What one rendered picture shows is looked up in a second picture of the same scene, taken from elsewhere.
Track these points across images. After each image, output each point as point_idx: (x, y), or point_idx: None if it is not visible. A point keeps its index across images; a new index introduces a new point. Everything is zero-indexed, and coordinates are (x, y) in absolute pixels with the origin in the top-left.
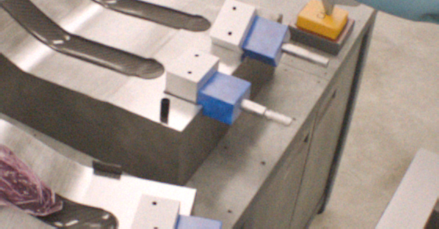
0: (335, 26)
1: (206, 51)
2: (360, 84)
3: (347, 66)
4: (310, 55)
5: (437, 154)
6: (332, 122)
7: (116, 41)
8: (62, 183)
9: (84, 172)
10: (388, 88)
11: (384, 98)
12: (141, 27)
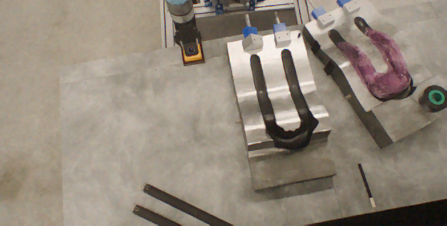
0: None
1: (265, 46)
2: (28, 163)
3: None
4: (248, 18)
5: None
6: None
7: (281, 72)
8: (332, 47)
9: (323, 47)
10: (22, 149)
11: (32, 147)
12: (268, 71)
